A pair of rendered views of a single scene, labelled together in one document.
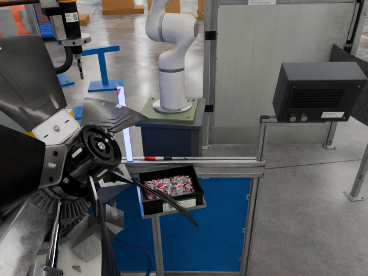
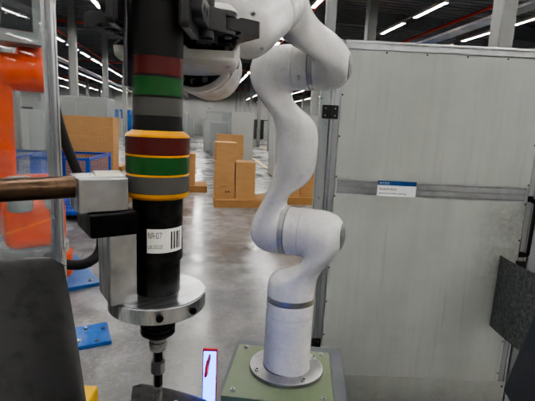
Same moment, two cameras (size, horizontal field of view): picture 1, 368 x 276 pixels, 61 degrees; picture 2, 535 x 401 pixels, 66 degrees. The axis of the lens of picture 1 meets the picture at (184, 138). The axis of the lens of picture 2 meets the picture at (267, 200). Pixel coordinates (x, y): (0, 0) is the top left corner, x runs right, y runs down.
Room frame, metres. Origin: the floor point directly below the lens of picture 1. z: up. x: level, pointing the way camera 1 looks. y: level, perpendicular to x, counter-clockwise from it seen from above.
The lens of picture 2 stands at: (0.40, 0.17, 1.57)
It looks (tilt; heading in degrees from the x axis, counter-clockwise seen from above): 10 degrees down; 357
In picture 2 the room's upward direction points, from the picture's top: 3 degrees clockwise
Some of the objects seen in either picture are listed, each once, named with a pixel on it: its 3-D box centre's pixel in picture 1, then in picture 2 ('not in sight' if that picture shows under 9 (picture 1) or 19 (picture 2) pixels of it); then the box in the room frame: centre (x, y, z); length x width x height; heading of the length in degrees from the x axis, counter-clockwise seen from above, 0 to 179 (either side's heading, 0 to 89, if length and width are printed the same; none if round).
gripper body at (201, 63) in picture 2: not in sight; (185, 40); (0.80, 0.23, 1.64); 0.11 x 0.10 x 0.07; 178
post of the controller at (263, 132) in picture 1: (262, 139); not in sight; (1.03, -0.31, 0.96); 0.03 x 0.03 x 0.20; 88
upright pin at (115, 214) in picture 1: (114, 209); not in sight; (0.66, 0.21, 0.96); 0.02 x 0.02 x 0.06
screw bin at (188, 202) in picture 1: (169, 189); not in sight; (0.88, 0.06, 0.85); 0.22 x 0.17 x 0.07; 102
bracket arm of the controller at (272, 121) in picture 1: (292, 120); not in sight; (1.03, -0.41, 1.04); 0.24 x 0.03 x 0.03; 88
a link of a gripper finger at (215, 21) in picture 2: not in sight; (210, 14); (0.71, 0.20, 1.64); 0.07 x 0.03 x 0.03; 178
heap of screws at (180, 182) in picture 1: (170, 190); not in sight; (0.88, 0.05, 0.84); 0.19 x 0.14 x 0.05; 102
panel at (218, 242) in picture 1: (160, 229); not in sight; (1.05, 0.12, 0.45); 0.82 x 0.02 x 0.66; 88
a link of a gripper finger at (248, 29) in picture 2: not in sight; (220, 33); (0.76, 0.20, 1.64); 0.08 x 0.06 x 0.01; 58
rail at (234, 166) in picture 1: (155, 167); not in sight; (1.05, 0.12, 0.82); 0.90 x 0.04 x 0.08; 88
